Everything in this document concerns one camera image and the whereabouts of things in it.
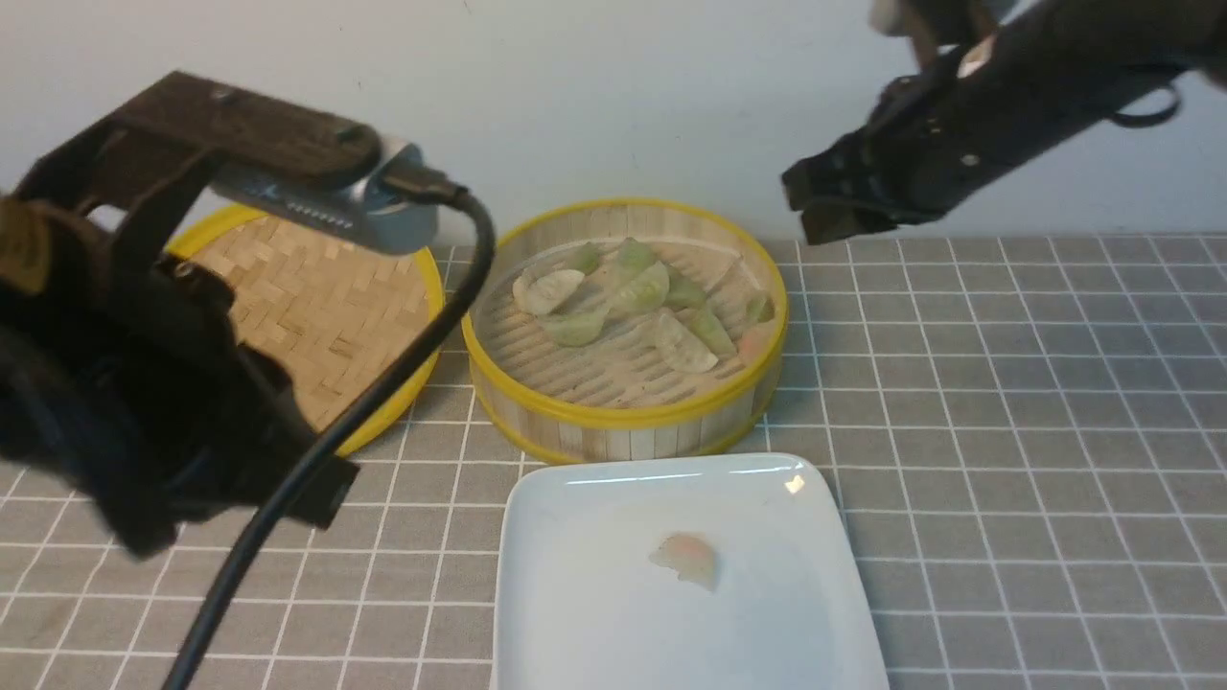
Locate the white steamed dumpling left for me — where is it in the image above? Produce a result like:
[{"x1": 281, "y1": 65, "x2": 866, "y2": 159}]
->
[{"x1": 512, "y1": 269, "x2": 587, "y2": 317}]

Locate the green dumpling back left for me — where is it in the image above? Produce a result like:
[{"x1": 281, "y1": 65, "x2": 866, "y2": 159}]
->
[{"x1": 564, "y1": 241, "x2": 602, "y2": 275}]

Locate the dark green dumpling centre right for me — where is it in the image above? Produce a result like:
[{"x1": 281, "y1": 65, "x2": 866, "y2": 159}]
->
[{"x1": 663, "y1": 269, "x2": 708, "y2": 309}]

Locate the pink steamed dumpling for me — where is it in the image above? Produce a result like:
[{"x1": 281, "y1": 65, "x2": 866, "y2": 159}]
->
[{"x1": 648, "y1": 532, "x2": 719, "y2": 592}]

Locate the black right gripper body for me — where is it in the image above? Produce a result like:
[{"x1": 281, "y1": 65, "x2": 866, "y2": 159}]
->
[{"x1": 782, "y1": 1, "x2": 1226, "y2": 246}]

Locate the white square plate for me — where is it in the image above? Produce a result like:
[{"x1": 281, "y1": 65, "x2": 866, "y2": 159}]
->
[{"x1": 491, "y1": 451, "x2": 890, "y2": 689}]

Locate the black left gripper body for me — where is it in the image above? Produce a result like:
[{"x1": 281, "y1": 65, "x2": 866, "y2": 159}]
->
[{"x1": 1, "y1": 72, "x2": 382, "y2": 557}]

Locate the white dumpling centre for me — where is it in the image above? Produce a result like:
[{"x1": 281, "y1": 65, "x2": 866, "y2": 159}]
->
[{"x1": 652, "y1": 309, "x2": 719, "y2": 373}]

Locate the green dumpling centre top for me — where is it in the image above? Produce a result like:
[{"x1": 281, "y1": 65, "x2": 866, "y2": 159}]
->
[{"x1": 606, "y1": 239, "x2": 671, "y2": 316}]

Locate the green dumpling right edge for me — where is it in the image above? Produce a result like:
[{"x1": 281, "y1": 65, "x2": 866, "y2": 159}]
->
[{"x1": 744, "y1": 291, "x2": 775, "y2": 327}]

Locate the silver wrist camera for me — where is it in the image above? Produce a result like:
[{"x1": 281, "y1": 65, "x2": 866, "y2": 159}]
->
[{"x1": 210, "y1": 135, "x2": 455, "y2": 255}]

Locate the green steamed dumpling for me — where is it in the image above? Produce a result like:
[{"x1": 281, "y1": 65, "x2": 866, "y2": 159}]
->
[{"x1": 687, "y1": 306, "x2": 737, "y2": 359}]

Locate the black camera cable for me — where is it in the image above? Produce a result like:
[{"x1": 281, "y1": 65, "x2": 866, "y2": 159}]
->
[{"x1": 161, "y1": 165, "x2": 498, "y2": 690}]

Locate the bamboo steamer basket yellow rim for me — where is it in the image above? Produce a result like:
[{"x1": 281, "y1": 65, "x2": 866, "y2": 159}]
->
[{"x1": 463, "y1": 196, "x2": 789, "y2": 464}]

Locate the bamboo steamer lid yellow rim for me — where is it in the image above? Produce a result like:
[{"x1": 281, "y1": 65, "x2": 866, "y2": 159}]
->
[{"x1": 168, "y1": 205, "x2": 445, "y2": 431}]

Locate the pale green dumpling front left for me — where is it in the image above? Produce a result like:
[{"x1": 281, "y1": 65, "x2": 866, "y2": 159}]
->
[{"x1": 536, "y1": 307, "x2": 609, "y2": 347}]

